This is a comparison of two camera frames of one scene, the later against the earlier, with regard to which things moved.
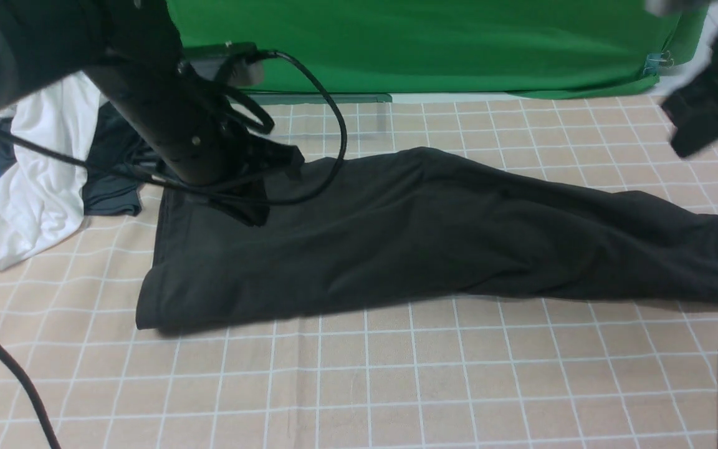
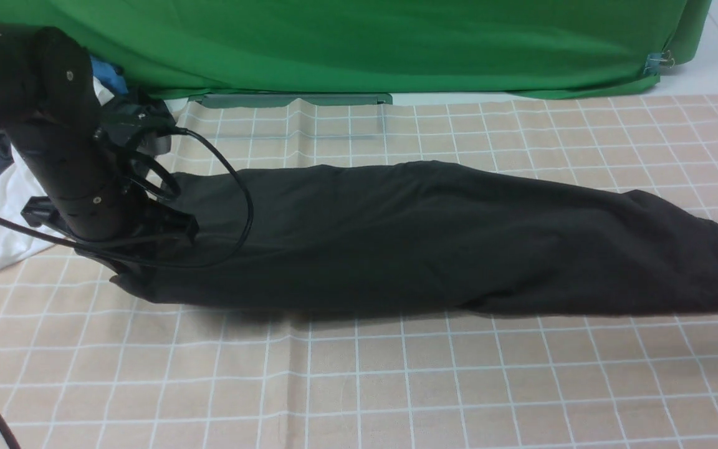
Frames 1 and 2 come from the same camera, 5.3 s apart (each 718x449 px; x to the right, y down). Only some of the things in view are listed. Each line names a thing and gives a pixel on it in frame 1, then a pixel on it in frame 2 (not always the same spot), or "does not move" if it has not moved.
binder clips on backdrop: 654,61 does not move
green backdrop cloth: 455,47 does not move
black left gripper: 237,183 to 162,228
